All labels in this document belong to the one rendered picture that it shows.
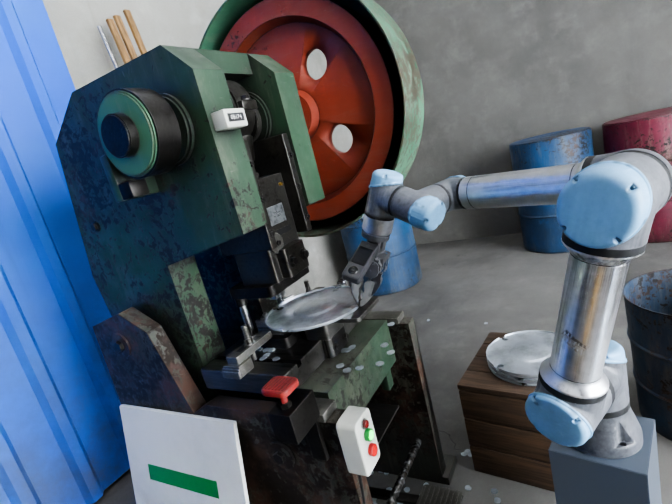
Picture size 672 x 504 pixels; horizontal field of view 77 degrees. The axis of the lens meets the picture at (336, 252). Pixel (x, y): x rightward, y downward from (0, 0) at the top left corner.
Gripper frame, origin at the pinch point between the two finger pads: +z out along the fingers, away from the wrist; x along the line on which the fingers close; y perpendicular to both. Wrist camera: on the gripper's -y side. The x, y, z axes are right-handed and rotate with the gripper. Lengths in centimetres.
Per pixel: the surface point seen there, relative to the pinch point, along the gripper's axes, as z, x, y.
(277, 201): -19.5, 30.0, 3.2
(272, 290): 1.0, 22.2, -7.9
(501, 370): 26, -41, 34
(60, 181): 8, 149, 20
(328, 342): 13.0, 5.3, -3.9
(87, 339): 68, 119, 3
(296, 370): 14.9, 7.7, -16.7
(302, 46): -59, 47, 38
